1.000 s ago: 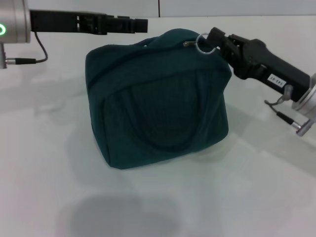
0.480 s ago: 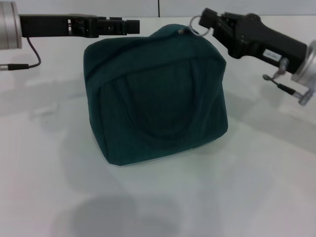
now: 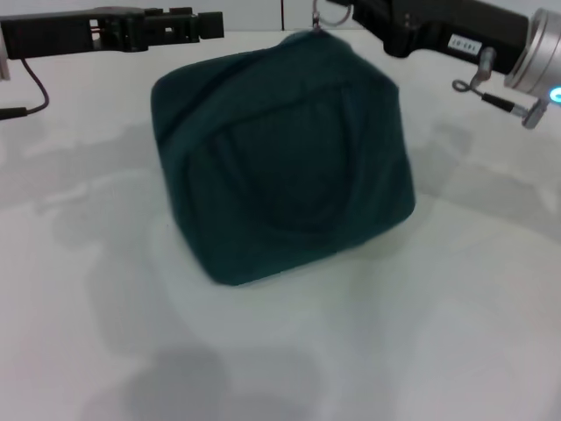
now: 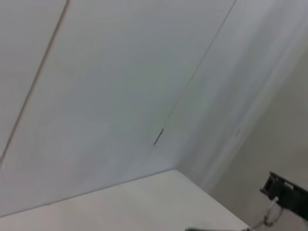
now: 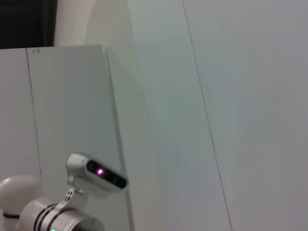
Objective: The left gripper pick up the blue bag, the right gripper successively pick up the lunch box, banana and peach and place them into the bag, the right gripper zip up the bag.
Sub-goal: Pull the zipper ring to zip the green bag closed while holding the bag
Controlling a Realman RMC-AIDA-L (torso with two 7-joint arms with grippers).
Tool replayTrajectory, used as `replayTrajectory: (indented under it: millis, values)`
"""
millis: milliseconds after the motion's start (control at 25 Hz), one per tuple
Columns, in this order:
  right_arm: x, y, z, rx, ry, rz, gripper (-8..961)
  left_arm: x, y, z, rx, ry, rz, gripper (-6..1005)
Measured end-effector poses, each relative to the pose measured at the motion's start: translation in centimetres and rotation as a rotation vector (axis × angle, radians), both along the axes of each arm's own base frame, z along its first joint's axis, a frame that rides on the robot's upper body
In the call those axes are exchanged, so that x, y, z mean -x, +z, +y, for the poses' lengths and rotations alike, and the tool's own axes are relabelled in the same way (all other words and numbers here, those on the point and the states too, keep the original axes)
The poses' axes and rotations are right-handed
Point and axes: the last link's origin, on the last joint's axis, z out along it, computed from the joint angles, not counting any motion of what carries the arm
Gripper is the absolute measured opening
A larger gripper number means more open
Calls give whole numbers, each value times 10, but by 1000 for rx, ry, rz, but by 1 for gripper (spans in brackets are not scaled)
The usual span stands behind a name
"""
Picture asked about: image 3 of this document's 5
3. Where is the grey right gripper cable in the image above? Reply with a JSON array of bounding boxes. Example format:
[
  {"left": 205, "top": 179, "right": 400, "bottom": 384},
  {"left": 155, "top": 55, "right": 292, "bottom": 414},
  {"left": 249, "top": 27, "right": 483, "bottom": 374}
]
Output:
[{"left": 452, "top": 46, "right": 551, "bottom": 130}]

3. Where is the teal insulated lunch bag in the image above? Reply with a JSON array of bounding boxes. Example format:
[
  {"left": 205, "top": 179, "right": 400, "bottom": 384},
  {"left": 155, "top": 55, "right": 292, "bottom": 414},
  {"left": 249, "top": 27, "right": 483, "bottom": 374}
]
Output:
[{"left": 149, "top": 0, "right": 416, "bottom": 289}]

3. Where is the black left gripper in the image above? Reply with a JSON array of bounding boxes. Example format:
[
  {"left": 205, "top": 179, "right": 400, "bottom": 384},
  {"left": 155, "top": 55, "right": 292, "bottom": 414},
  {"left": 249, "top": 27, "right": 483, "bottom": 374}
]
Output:
[{"left": 0, "top": 6, "right": 225, "bottom": 61}]

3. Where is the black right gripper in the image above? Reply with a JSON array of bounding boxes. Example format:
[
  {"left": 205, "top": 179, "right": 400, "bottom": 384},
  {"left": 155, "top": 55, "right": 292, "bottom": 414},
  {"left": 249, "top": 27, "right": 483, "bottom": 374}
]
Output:
[{"left": 350, "top": 0, "right": 534, "bottom": 75}]

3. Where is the dark left gripper cable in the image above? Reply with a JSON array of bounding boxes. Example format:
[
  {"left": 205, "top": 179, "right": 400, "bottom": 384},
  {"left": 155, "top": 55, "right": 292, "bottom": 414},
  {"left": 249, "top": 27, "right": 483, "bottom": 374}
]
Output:
[{"left": 0, "top": 57, "right": 50, "bottom": 122}]

